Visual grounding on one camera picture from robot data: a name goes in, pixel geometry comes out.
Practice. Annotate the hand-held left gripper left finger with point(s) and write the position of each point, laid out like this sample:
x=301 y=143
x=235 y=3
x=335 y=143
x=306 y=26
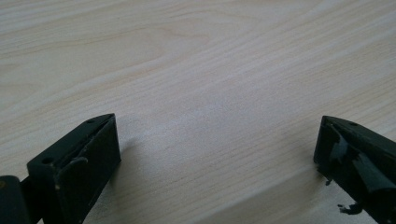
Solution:
x=77 y=161

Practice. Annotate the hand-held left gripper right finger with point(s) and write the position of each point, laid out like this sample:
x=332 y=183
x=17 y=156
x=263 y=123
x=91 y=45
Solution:
x=358 y=149

